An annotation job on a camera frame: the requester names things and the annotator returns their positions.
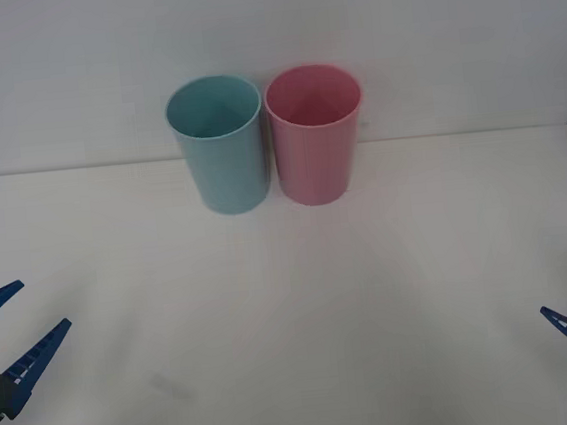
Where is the pale blue plastic bin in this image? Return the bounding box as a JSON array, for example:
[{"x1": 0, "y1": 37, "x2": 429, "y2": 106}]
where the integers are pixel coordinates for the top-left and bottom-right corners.
[{"x1": 160, "y1": 70, "x2": 272, "y2": 221}]

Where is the pink plastic bin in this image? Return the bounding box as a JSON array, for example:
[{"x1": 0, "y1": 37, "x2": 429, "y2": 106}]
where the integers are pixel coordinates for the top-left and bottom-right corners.
[{"x1": 260, "y1": 58, "x2": 374, "y2": 210}]

